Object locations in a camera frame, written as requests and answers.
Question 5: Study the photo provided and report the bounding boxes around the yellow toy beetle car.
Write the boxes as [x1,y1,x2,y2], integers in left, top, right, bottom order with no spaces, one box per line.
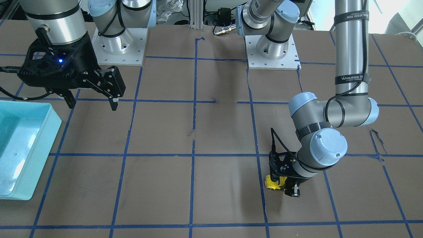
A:
[264,175,287,190]

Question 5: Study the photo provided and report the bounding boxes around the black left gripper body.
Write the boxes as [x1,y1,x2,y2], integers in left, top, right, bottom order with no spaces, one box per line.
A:
[269,151,308,189]

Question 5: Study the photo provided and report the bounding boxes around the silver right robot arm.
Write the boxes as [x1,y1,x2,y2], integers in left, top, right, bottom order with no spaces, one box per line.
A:
[13,0,157,110]

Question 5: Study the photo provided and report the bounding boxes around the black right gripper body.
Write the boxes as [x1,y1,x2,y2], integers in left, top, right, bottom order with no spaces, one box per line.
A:
[17,26,103,97]

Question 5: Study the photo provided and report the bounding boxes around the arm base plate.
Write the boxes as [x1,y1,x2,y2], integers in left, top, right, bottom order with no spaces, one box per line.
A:
[244,35,302,70]
[91,28,148,66]

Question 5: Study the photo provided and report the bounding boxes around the light blue plastic bin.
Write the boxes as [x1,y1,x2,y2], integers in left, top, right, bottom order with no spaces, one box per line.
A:
[0,101,62,200]

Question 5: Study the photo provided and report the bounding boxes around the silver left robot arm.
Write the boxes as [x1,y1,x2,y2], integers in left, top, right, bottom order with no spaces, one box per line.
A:
[236,0,379,197]

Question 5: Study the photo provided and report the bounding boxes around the aluminium frame post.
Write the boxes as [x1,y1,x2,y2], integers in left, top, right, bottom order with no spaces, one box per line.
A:
[186,0,205,31]

